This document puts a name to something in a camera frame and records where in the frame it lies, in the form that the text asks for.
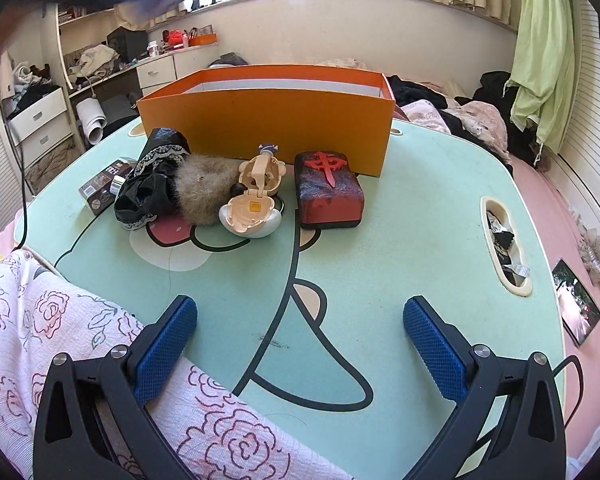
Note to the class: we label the red container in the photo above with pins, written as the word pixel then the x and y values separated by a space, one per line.
pixel 176 37

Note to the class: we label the white paper roll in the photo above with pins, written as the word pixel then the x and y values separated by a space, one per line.
pixel 92 120

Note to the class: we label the white drawer unit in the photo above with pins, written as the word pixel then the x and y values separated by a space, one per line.
pixel 42 120

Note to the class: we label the white clothes pile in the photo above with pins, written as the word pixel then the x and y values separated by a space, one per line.
pixel 97 57

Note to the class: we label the green cartoon desktop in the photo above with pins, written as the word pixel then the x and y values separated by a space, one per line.
pixel 405 260

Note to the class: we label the black lace-trimmed cloth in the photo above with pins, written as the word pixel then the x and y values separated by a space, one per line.
pixel 150 185

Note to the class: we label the fluffy fur pompom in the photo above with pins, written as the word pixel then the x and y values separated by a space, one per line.
pixel 202 192

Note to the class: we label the black garment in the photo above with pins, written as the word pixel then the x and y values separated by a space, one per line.
pixel 415 92

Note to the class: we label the dark red mahjong block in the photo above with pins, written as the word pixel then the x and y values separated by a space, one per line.
pixel 330 190

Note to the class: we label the white drawer cabinet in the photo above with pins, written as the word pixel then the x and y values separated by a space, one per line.
pixel 170 67

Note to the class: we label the patterned clothes pile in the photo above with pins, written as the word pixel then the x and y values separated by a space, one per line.
pixel 227 59

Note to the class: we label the orange cardboard box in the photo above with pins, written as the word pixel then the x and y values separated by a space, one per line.
pixel 280 125

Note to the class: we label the mixed clothes heap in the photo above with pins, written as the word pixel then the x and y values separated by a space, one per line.
pixel 30 80

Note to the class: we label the black wrappers in slot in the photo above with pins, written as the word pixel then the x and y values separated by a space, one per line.
pixel 502 235

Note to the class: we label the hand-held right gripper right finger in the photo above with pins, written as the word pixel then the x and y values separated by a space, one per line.
pixel 432 350

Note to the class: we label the white jar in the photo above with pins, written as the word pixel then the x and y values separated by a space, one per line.
pixel 154 49

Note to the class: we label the black box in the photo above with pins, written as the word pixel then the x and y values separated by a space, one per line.
pixel 127 42

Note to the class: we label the pink floral quilt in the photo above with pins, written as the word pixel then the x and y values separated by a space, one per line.
pixel 475 120

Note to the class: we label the black clothes pile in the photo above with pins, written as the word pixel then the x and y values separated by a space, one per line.
pixel 500 90

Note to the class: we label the smartphone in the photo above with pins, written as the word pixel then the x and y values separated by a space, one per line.
pixel 575 307

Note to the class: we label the grey furry trinket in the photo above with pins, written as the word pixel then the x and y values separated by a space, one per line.
pixel 592 255

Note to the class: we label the light green hanging cloth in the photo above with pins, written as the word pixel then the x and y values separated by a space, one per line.
pixel 540 60

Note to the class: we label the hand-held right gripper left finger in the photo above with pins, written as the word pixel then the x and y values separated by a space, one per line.
pixel 167 350

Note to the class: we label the cream egg-shaped toy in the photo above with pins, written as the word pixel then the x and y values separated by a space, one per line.
pixel 257 180

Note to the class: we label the dark printed packet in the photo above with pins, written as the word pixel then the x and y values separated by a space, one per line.
pixel 100 190

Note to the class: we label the orange tray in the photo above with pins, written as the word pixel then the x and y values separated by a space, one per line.
pixel 202 40

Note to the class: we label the white wall shelf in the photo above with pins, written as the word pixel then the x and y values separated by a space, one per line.
pixel 80 12

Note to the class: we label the white rose-print cloth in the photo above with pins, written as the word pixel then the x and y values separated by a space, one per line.
pixel 55 320

